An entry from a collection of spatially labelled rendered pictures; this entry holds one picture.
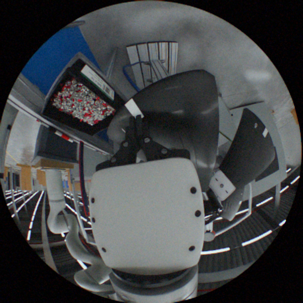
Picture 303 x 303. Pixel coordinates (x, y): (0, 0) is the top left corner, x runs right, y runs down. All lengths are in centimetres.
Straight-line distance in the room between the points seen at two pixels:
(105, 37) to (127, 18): 25
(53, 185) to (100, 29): 118
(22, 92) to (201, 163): 47
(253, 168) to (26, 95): 70
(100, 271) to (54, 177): 54
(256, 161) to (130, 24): 115
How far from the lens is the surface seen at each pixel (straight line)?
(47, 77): 48
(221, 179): 34
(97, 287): 52
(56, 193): 67
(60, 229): 74
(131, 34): 106
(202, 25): 124
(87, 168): 138
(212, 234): 125
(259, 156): 38
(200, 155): 15
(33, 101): 38
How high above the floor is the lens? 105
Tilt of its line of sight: 14 degrees down
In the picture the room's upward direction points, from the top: 170 degrees clockwise
